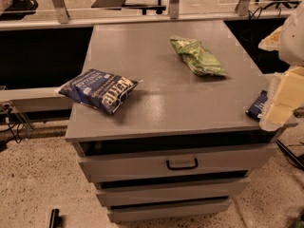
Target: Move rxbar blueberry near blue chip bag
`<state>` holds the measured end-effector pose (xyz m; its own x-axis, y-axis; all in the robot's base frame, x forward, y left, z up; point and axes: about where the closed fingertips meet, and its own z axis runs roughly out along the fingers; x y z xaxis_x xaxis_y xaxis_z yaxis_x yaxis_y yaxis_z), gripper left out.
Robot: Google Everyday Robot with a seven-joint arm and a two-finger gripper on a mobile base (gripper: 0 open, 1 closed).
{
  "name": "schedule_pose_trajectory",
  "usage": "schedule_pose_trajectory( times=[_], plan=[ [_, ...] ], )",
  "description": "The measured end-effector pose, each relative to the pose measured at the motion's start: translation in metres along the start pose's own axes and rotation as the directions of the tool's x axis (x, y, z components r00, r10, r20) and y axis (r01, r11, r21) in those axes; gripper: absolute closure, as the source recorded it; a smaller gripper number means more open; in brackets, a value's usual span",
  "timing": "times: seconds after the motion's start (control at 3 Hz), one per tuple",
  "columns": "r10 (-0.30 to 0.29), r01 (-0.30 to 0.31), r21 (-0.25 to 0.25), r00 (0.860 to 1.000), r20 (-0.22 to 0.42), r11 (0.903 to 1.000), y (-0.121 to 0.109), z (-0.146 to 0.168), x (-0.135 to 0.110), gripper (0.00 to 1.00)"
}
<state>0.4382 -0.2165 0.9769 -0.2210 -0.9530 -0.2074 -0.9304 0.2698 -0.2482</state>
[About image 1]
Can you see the bottom grey drawer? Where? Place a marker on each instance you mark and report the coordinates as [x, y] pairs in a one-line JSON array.
[[161, 211]]

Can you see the black drawer handle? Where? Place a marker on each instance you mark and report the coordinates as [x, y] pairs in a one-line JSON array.
[[180, 165]]

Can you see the blue kettle chip bag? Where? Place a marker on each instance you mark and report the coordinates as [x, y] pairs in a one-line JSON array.
[[100, 90]]

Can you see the black office chair base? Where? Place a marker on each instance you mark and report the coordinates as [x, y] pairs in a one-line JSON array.
[[159, 8]]

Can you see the middle grey drawer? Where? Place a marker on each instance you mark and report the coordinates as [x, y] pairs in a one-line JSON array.
[[192, 190]]

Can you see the top grey drawer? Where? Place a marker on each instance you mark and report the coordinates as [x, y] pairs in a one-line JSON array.
[[148, 165]]

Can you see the green chip bag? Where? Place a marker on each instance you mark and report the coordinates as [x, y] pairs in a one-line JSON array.
[[200, 60]]

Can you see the black floor object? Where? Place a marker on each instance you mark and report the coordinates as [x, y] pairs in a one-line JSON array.
[[55, 219]]

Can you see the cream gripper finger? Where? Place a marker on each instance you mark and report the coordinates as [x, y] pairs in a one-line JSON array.
[[285, 95], [272, 41]]

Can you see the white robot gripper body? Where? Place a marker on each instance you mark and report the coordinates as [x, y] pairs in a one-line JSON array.
[[294, 38]]

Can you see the grey drawer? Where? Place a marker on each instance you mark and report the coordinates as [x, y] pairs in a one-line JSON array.
[[161, 211], [148, 165], [192, 190]]

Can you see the grey metal railing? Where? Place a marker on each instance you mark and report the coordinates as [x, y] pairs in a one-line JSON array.
[[40, 14]]

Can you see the grey drawer cabinet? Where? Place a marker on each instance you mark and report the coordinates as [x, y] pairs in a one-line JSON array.
[[171, 108]]

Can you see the dark blue rxbar wrapper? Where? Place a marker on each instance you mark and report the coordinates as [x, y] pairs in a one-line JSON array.
[[255, 110]]

